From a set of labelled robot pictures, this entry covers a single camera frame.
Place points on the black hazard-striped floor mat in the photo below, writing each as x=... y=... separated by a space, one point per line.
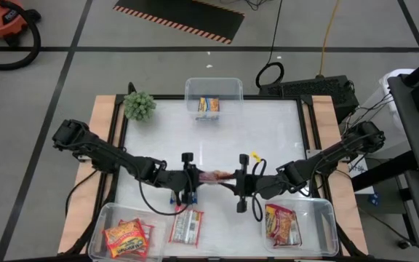
x=180 y=14

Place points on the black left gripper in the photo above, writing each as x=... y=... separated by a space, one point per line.
x=180 y=179

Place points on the orange Maruchan ramen packet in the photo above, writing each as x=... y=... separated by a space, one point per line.
x=151 y=233
x=186 y=227
x=126 y=238

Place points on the green artificial potted plant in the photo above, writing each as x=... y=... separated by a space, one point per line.
x=139 y=105

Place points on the black table frame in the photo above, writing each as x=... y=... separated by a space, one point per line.
x=275 y=97

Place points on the wooden table side board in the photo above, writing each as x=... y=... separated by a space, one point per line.
x=322 y=109
x=80 y=225

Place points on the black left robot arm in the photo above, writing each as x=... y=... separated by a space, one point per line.
x=104 y=154

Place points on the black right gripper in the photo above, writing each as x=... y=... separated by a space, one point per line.
x=253 y=183

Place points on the black power plug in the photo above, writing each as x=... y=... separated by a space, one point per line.
x=403 y=244

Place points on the dark red Maruchan ramen packet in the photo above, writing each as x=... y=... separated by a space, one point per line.
x=282 y=225
x=216 y=177

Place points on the clear plastic bin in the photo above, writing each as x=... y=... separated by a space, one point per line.
x=102 y=218
x=213 y=87
x=322 y=225

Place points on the white lined waste bin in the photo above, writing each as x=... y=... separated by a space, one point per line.
x=389 y=78

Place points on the black computer case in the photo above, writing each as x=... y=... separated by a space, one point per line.
x=311 y=91

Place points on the small blue box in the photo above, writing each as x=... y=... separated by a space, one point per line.
x=374 y=199

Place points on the blue Maruchan ramen packet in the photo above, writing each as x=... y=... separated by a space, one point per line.
x=173 y=200
x=208 y=105

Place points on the white paper sheet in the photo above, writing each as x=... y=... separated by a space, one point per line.
x=362 y=182

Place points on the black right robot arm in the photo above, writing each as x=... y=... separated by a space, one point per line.
x=333 y=153

